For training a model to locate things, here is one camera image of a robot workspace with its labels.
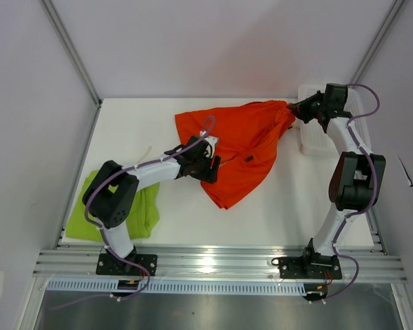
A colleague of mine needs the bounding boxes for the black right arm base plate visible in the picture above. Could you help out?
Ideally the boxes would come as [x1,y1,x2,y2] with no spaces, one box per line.
[271,256,342,280]

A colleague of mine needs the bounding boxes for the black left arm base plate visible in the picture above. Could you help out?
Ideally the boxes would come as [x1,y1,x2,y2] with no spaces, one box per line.
[96,248,158,276]

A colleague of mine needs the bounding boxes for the left corner aluminium post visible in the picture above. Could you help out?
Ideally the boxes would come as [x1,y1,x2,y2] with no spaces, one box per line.
[39,0,102,109]

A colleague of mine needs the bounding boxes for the corner aluminium post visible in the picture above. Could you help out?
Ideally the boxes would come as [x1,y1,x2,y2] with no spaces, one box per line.
[39,0,102,109]
[349,0,409,84]

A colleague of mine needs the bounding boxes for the right corner aluminium post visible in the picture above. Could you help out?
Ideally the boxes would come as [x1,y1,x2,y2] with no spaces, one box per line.
[349,0,409,84]

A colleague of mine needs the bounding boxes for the orange shorts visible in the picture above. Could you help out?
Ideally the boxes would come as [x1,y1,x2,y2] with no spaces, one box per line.
[175,100,295,210]

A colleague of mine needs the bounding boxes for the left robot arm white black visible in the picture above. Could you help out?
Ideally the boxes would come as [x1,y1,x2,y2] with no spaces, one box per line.
[82,131,221,275]

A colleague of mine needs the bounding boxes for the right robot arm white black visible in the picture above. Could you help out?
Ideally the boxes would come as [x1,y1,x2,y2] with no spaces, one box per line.
[287,83,386,278]

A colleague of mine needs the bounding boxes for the white slotted cable duct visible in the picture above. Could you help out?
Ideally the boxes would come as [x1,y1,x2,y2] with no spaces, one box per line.
[47,278,306,296]

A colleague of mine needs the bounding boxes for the white plastic perforated basket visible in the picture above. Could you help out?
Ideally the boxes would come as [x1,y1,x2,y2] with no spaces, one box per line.
[297,84,372,155]

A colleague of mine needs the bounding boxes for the aluminium frame rail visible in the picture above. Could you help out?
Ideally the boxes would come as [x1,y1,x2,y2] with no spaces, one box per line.
[32,245,407,283]

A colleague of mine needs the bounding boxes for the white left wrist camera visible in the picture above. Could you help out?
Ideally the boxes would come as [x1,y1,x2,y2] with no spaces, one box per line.
[200,131,219,158]

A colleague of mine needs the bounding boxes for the lime green shorts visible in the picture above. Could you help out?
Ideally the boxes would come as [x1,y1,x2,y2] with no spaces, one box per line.
[65,169,160,243]

